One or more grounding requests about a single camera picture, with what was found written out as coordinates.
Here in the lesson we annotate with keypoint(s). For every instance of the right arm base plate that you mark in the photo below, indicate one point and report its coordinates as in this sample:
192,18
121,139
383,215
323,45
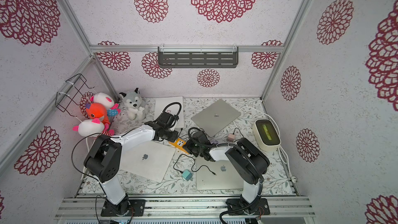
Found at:
241,207

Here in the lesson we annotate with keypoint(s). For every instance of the pink charger plug purple strip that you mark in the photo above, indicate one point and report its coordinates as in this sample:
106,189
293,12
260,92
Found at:
231,138

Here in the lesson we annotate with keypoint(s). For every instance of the orange fox plush toy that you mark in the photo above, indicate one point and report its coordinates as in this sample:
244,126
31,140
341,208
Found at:
97,110

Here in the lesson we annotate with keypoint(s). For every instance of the white laptop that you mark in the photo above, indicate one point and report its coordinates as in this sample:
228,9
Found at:
161,103
149,160

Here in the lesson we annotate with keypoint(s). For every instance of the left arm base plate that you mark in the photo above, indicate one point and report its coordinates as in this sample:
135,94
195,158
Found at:
125,208

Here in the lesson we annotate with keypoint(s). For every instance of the white laptop front left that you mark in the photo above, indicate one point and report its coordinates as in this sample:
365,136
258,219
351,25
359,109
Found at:
149,160

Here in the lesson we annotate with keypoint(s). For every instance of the floral table mat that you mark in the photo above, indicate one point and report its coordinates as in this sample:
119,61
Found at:
276,179

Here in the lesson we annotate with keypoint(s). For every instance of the black wire basket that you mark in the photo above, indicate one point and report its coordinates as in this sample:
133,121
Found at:
75,86

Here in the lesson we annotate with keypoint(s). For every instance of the teal charger plug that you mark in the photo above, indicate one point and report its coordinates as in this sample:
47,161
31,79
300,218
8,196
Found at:
187,175

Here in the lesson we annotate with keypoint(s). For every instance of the grey husky plush toy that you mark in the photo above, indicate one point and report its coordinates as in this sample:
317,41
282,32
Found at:
137,108

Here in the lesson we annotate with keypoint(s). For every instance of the white laptop back left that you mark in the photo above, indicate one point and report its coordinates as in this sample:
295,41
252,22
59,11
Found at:
161,103

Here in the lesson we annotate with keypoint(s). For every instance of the grey metal wall shelf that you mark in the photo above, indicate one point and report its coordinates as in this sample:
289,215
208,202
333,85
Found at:
198,57

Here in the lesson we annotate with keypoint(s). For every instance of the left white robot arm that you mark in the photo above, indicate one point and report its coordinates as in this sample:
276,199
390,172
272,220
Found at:
103,159

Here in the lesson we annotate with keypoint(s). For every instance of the white pink plush striped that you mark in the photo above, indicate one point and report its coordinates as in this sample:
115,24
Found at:
93,128

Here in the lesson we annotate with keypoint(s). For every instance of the orange power strip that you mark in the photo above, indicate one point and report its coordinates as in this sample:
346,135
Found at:
179,144

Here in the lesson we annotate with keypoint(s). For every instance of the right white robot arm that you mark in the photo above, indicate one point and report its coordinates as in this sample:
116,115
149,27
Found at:
249,162

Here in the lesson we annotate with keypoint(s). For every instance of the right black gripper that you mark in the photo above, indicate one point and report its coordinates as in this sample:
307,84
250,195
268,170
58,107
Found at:
193,146

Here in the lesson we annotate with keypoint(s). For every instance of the silver laptop front right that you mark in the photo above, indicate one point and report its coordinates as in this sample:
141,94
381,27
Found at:
220,175

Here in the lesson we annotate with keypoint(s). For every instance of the silver laptop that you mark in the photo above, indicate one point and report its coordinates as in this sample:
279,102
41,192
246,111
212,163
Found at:
220,175
215,117

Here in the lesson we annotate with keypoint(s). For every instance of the silver laptop back right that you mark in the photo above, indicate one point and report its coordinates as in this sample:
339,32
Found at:
215,117

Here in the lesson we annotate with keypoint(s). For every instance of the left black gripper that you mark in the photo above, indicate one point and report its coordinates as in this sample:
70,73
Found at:
175,134

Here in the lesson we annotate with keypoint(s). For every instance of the white pink plush top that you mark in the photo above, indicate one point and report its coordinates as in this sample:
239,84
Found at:
104,99

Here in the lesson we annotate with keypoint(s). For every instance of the cream box green display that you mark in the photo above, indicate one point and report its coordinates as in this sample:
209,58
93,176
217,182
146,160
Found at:
266,135

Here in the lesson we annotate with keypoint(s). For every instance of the aluminium front rail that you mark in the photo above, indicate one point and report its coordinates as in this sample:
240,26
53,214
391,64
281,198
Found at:
167,208

